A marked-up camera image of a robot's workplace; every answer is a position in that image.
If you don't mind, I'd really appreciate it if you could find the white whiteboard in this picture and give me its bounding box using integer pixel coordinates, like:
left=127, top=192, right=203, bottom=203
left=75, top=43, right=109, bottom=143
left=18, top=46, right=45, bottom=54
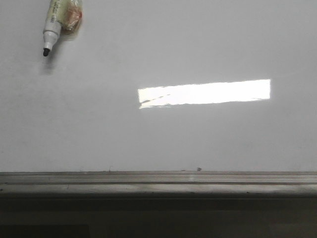
left=0, top=0, right=317, bottom=172

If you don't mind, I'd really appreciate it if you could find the clear tape wad orange pad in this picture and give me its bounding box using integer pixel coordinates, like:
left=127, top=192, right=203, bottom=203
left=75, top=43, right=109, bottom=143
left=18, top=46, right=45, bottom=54
left=61, top=0, right=83, bottom=35

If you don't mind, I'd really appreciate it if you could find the aluminium whiteboard tray rail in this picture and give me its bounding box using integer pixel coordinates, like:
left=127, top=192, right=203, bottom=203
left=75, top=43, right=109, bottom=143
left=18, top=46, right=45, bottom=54
left=0, top=171, right=317, bottom=198

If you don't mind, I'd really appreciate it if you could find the white whiteboard marker black tip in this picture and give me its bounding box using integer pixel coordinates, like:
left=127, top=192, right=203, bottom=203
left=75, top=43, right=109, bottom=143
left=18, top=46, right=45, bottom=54
left=43, top=0, right=61, bottom=57

